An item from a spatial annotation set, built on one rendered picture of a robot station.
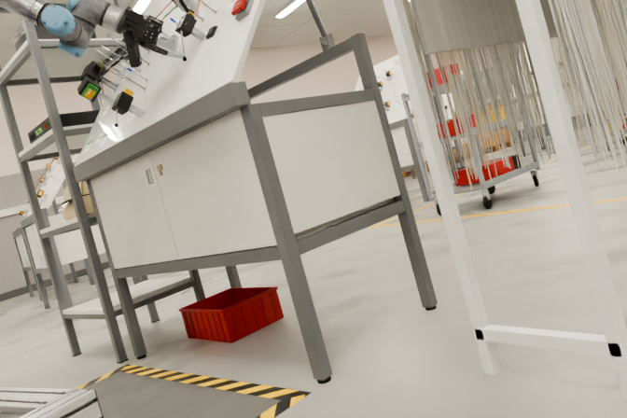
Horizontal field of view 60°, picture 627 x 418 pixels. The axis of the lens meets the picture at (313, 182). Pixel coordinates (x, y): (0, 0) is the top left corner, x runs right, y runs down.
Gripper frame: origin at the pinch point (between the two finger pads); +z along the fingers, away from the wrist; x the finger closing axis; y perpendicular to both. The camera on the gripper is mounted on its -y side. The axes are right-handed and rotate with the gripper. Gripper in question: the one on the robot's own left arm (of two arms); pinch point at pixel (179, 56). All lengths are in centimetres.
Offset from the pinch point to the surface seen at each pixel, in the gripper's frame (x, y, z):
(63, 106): 653, -377, -162
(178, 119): -17.9, -12.4, 7.6
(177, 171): -12.9, -32.0, 13.9
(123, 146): 5.0, -41.3, -6.1
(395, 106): 364, -70, 206
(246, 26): -15.3, 22.1, 14.6
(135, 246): 3, -79, 12
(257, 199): -41, -15, 36
